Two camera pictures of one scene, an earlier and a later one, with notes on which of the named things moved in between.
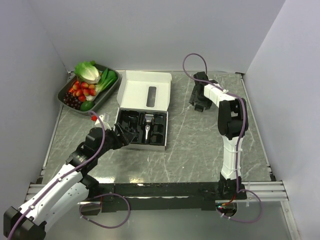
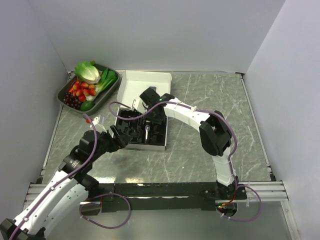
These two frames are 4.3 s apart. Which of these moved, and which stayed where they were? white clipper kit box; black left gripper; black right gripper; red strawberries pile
Moved: black right gripper
Stayed: red strawberries pile; white clipper kit box; black left gripper
